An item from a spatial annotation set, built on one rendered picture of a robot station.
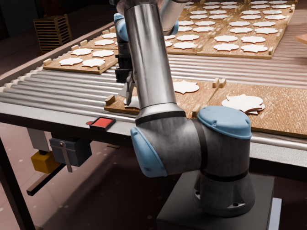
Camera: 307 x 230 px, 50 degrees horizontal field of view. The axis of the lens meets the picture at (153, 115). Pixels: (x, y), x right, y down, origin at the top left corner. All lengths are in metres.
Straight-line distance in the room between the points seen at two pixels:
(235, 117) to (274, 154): 0.39
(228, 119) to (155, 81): 0.18
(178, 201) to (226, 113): 0.25
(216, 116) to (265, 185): 0.27
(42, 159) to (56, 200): 0.89
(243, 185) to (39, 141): 1.04
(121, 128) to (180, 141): 0.61
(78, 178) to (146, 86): 1.94
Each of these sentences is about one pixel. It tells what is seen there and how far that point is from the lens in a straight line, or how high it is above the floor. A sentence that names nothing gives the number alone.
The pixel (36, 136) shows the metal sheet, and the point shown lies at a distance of 1.59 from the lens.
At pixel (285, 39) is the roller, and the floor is 0.92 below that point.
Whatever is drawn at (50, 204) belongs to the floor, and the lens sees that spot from 2.47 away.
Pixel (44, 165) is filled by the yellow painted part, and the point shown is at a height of 0.67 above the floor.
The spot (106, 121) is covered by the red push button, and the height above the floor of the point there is 0.93.
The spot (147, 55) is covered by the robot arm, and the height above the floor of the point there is 1.32.
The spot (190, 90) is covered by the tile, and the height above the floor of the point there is 0.94.
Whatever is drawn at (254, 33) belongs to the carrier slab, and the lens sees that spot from 2.28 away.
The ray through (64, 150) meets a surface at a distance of 1.46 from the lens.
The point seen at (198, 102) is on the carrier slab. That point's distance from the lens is 1.37.
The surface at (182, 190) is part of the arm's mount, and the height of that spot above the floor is 0.96.
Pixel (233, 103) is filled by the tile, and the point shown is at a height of 0.96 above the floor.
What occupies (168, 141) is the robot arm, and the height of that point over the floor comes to 1.18.
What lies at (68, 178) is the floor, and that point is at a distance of 2.64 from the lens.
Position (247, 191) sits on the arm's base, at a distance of 0.81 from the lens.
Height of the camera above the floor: 1.55
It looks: 28 degrees down
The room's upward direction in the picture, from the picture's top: 7 degrees counter-clockwise
